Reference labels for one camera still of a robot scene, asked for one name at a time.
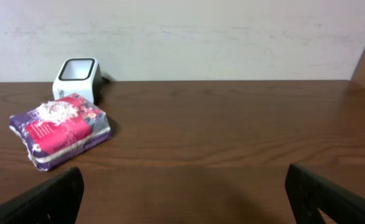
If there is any purple red tissue pack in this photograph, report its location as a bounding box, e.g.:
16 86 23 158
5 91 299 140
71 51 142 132
9 93 111 171

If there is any white barcode scanner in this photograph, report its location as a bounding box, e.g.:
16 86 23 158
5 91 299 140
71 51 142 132
52 57 103 104

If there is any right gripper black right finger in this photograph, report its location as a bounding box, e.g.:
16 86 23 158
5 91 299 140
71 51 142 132
285 164 365 224

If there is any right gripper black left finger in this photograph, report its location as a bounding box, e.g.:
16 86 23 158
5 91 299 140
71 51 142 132
0 167 84 223

